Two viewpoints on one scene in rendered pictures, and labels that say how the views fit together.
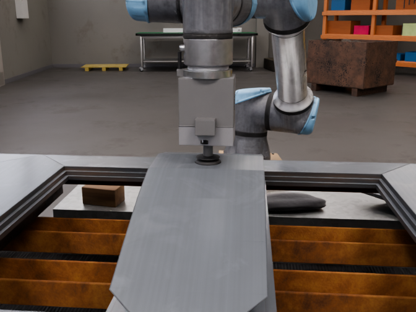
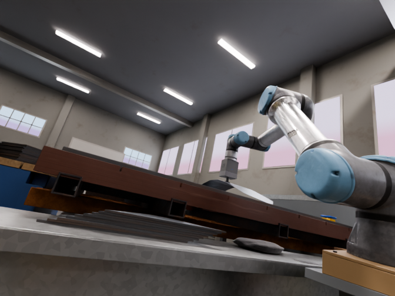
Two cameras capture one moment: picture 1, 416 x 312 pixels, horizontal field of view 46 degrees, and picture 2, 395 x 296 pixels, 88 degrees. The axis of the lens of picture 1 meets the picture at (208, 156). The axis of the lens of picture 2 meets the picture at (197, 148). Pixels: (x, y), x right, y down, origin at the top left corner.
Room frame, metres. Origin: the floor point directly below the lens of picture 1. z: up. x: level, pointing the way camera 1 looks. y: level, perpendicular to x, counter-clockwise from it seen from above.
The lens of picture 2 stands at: (1.69, -0.77, 0.75)
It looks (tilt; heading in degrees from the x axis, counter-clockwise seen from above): 17 degrees up; 151
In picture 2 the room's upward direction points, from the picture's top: 12 degrees clockwise
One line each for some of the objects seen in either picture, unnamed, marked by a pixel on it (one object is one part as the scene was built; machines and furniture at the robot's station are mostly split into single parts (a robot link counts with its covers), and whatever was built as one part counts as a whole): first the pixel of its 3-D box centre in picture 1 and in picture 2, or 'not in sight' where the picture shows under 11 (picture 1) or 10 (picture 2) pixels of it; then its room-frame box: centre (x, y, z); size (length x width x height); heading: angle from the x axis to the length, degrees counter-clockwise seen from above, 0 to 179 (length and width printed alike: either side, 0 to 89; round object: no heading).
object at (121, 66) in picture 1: (105, 67); not in sight; (11.64, 2.42, 0.05); 1.06 x 0.73 x 0.10; 92
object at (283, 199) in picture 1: (288, 201); (261, 245); (1.23, -0.21, 0.70); 0.20 x 0.10 x 0.03; 95
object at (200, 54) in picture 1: (205, 54); (231, 155); (0.76, 0.00, 1.12); 0.08 x 0.08 x 0.05
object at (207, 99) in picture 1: (205, 106); (228, 168); (0.74, 0.00, 1.04); 0.10 x 0.09 x 0.16; 174
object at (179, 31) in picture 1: (196, 48); not in sight; (11.53, 0.26, 0.49); 2.73 x 1.08 x 0.99; 92
